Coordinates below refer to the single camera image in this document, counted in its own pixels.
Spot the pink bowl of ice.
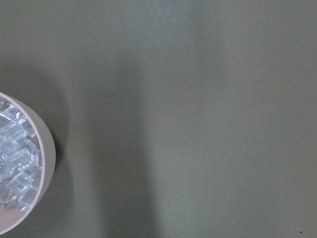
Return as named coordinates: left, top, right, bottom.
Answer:
left=0, top=93, right=56, bottom=234

